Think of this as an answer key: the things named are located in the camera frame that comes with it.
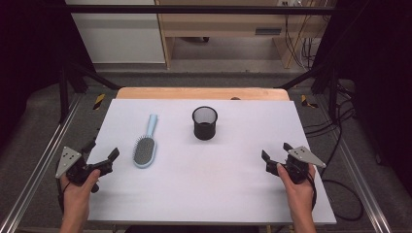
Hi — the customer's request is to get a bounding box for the person's left hand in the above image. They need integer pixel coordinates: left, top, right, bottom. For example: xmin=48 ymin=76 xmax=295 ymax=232
xmin=60 ymin=168 xmax=101 ymax=210

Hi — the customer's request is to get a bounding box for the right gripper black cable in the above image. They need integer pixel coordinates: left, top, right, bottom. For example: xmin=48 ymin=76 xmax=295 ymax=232
xmin=307 ymin=173 xmax=319 ymax=210

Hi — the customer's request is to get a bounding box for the black curtain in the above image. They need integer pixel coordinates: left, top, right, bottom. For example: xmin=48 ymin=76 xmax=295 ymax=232
xmin=313 ymin=0 xmax=412 ymax=197
xmin=0 ymin=0 xmax=95 ymax=144

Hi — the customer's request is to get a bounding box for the wooden table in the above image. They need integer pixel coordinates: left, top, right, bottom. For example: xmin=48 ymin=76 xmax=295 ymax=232
xmin=116 ymin=86 xmax=291 ymax=101

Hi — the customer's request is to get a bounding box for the white cabinet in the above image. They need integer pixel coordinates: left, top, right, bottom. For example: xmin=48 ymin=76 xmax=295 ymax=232
xmin=65 ymin=0 xmax=166 ymax=64

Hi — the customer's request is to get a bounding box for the light blue hairbrush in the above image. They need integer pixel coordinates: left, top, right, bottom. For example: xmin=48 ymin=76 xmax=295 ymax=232
xmin=132 ymin=114 xmax=159 ymax=170

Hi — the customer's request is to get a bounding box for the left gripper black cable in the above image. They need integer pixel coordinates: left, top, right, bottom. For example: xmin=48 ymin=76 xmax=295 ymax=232
xmin=56 ymin=177 xmax=72 ymax=213

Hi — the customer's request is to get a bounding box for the yellow black tape strip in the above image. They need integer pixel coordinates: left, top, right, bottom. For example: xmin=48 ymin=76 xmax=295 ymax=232
xmin=300 ymin=94 xmax=319 ymax=109
xmin=92 ymin=93 xmax=107 ymax=111

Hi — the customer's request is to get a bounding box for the aluminium rail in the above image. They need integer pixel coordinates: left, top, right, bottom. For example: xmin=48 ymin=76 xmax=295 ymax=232
xmin=335 ymin=137 xmax=394 ymax=233
xmin=0 ymin=93 xmax=84 ymax=233

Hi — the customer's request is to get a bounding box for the black floor cable loop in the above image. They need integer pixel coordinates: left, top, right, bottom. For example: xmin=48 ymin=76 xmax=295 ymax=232
xmin=320 ymin=127 xmax=364 ymax=223

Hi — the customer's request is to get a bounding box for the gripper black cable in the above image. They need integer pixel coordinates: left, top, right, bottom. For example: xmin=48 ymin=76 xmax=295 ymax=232
xmin=56 ymin=177 xmax=72 ymax=213
xmin=307 ymin=173 xmax=319 ymax=210

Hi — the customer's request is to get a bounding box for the person's right hand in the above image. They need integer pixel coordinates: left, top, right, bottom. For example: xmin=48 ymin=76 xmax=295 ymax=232
xmin=276 ymin=162 xmax=318 ymax=212

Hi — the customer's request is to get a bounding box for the hanging cable bundle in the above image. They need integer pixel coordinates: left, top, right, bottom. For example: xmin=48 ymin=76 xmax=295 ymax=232
xmin=283 ymin=14 xmax=323 ymax=71

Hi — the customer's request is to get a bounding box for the black floor cable bundle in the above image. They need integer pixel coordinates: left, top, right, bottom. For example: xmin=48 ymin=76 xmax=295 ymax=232
xmin=303 ymin=82 xmax=358 ymax=137

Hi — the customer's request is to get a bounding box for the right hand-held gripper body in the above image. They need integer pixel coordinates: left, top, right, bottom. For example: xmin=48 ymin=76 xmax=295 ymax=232
xmin=265 ymin=146 xmax=327 ymax=185

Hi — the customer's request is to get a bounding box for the black mesh pen cup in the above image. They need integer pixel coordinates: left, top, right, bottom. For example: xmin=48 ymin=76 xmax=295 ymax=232
xmin=191 ymin=106 xmax=219 ymax=141

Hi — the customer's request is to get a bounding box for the wooden desk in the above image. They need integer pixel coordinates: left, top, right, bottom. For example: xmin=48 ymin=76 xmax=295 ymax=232
xmin=154 ymin=0 xmax=326 ymax=70

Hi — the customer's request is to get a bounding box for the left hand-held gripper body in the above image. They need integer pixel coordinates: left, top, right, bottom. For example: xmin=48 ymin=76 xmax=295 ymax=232
xmin=54 ymin=146 xmax=113 ymax=194

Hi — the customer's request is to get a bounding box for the black metal frame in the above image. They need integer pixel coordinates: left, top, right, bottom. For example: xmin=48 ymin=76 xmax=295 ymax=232
xmin=58 ymin=4 xmax=340 ymax=124

